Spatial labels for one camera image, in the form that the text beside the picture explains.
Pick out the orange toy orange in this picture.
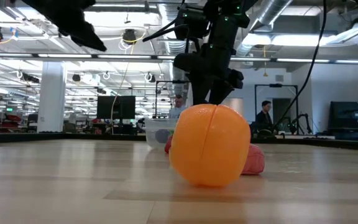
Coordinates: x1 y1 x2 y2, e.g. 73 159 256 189
168 103 252 188

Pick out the red toy strawberry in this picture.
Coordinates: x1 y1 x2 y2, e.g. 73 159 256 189
164 134 174 154

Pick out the long ceiling light bar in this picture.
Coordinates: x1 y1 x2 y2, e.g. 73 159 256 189
0 52 358 65

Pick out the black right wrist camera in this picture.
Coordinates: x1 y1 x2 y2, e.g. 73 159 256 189
174 3 210 40

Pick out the black computer monitor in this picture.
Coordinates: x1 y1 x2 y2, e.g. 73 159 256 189
96 95 136 120

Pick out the black display on stand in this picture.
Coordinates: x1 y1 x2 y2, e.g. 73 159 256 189
328 100 358 141

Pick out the purple toy cabbage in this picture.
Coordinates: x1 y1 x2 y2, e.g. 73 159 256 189
154 129 170 144

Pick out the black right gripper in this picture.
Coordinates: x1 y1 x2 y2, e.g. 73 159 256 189
173 46 245 106

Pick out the silver ceiling air duct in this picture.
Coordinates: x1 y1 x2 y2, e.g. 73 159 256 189
234 0 293 57

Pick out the white building pillar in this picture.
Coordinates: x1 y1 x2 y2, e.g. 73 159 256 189
37 60 67 134

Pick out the black hanging cable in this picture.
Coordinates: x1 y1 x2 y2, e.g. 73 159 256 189
272 0 328 128

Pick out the person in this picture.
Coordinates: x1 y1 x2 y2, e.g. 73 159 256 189
168 95 188 119
255 100 275 133

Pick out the black table edge frame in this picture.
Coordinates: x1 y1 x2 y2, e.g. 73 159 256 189
0 131 358 153

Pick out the pink toy peach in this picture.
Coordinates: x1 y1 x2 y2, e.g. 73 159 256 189
241 143 266 175

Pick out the clear plastic tupperware container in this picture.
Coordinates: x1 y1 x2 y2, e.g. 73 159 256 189
144 118 180 149

